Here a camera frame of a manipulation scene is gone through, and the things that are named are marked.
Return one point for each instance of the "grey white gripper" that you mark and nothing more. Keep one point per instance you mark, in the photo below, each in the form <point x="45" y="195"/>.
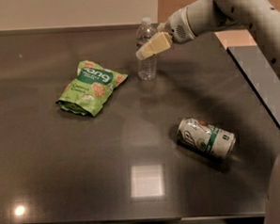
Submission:
<point x="177" y="27"/>

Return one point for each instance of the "clear plastic water bottle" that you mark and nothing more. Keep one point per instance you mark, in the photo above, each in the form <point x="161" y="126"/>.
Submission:
<point x="147" y="69"/>

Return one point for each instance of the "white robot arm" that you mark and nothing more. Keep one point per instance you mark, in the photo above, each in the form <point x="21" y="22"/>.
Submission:
<point x="262" y="21"/>

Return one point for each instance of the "white green 7up can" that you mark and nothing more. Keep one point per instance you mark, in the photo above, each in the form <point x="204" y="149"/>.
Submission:
<point x="206" y="138"/>

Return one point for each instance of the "green snack chip bag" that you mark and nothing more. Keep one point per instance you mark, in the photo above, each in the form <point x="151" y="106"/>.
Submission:
<point x="93" y="85"/>

